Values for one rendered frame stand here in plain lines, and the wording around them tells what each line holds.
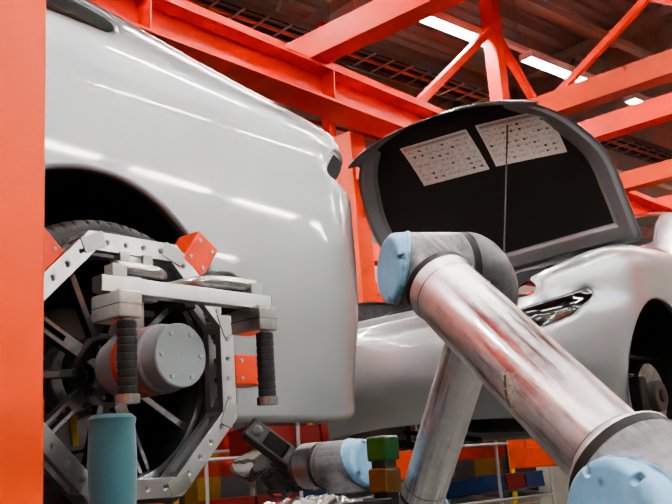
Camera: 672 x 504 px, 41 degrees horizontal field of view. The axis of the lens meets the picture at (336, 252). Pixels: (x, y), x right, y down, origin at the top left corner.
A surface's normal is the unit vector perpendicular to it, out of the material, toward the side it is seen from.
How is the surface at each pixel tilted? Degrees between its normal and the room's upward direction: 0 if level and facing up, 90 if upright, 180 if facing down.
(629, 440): 51
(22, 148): 90
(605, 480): 96
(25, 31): 90
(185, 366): 90
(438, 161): 141
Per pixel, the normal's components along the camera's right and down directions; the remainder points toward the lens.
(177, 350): 0.74, -0.21
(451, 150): -0.34, 0.70
